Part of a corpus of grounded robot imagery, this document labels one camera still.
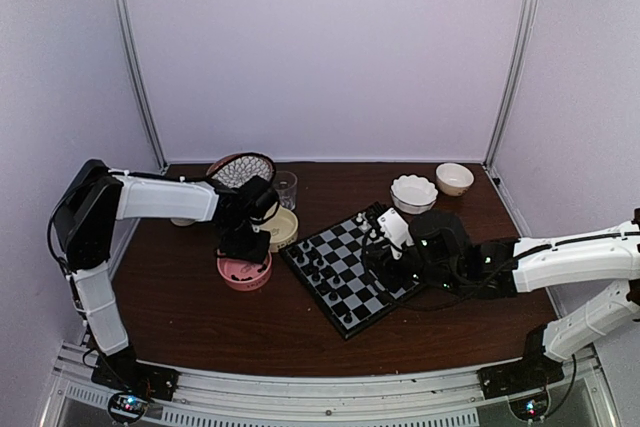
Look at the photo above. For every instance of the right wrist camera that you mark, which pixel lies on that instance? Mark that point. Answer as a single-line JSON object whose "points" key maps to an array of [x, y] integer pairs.
{"points": [[388, 224]]}

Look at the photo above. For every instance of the cream cat-shaped bowl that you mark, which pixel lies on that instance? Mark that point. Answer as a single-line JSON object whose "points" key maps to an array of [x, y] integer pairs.
{"points": [[283, 229]]}

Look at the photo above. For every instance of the clear drinking glass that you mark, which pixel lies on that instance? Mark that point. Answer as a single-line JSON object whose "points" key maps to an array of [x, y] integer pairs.
{"points": [[285, 184]]}

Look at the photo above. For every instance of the pink cat-shaped bowl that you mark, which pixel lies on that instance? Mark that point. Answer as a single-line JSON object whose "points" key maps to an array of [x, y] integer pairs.
{"points": [[244, 276]]}

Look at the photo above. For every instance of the aluminium front rail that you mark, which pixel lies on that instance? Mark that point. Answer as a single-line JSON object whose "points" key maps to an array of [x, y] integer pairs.
{"points": [[450, 397]]}

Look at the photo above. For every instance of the white scalloped bowl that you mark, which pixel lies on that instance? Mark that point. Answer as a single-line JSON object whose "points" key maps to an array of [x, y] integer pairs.
{"points": [[412, 194]]}

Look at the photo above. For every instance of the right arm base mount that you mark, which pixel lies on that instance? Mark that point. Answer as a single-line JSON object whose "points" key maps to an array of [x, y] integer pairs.
{"points": [[519, 376]]}

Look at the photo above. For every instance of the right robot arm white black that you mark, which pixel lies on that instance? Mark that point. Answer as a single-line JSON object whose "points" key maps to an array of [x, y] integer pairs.
{"points": [[529, 264]]}

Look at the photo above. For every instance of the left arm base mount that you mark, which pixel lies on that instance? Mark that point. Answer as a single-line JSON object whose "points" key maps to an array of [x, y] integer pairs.
{"points": [[143, 380]]}

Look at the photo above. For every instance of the right aluminium frame post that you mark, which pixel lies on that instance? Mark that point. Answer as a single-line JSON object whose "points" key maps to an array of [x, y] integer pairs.
{"points": [[524, 31]]}

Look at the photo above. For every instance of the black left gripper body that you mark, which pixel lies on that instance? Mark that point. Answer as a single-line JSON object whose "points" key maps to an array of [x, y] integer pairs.
{"points": [[242, 242]]}

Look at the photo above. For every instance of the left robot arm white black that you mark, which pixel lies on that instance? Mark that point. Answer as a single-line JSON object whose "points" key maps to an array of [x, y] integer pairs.
{"points": [[82, 225]]}

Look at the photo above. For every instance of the aluminium frame post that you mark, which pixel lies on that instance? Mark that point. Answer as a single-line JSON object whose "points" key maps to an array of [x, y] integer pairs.
{"points": [[524, 31], [139, 89]]}

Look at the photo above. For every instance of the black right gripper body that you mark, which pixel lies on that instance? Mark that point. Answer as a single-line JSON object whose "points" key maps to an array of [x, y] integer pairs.
{"points": [[439, 277]]}

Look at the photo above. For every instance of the left aluminium frame post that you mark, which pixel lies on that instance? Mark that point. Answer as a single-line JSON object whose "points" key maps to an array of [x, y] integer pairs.
{"points": [[139, 89]]}

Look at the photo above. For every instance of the cream round bowl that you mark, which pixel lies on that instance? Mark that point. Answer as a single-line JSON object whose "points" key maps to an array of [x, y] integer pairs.
{"points": [[453, 179]]}

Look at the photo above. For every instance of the white mug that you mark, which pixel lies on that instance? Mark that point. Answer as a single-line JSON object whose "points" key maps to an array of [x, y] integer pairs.
{"points": [[182, 222]]}

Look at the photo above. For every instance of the patterned ceramic plate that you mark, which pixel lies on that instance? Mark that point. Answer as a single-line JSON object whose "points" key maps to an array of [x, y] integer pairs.
{"points": [[236, 169]]}

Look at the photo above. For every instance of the black white chessboard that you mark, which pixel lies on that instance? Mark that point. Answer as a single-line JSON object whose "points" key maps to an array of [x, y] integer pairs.
{"points": [[364, 291]]}

